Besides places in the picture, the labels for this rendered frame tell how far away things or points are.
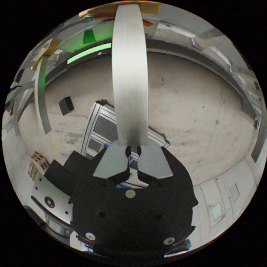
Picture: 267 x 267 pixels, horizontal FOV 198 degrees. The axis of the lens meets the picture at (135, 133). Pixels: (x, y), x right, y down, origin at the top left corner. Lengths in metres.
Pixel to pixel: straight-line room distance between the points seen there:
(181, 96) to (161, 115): 0.33
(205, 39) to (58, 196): 0.55
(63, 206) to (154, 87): 1.04
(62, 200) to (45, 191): 0.06
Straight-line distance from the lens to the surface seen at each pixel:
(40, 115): 0.27
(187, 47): 0.34
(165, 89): 0.99
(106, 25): 0.25
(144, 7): 0.20
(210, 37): 0.29
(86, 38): 0.29
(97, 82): 1.03
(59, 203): 0.26
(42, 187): 0.28
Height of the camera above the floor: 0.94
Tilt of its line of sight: 61 degrees down
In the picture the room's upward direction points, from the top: 178 degrees counter-clockwise
